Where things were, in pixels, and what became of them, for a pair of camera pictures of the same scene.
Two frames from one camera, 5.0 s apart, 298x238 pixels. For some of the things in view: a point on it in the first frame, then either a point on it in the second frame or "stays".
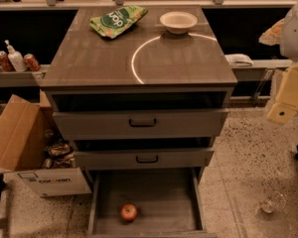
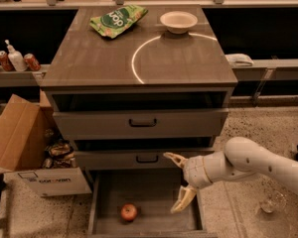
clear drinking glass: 275,201 stays
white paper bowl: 178,22 stays
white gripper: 295,37 → 195,172
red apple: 128,212 stays
